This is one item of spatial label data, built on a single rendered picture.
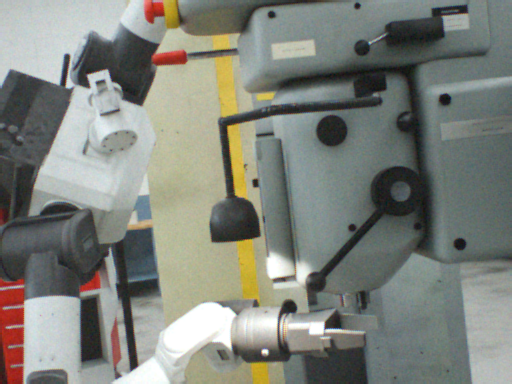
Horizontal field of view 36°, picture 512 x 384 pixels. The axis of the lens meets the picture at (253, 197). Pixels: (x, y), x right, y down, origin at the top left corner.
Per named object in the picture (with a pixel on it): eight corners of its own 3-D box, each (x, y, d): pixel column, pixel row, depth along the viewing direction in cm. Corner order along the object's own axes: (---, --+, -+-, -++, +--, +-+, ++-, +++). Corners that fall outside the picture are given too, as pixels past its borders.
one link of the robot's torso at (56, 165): (-47, 265, 155) (-47, 163, 127) (13, 138, 175) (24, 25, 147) (100, 308, 159) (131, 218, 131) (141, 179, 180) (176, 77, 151)
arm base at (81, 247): (7, 302, 134) (-18, 250, 128) (29, 255, 145) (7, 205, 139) (91, 292, 132) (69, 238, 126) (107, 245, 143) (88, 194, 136)
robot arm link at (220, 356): (249, 342, 121) (182, 344, 125) (269, 378, 128) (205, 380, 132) (260, 283, 129) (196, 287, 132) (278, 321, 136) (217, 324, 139)
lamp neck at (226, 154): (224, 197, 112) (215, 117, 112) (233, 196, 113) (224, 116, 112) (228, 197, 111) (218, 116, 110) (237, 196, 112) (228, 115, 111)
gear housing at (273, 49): (260, 79, 106) (251, 4, 106) (242, 95, 130) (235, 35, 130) (496, 53, 110) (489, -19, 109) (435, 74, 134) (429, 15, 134)
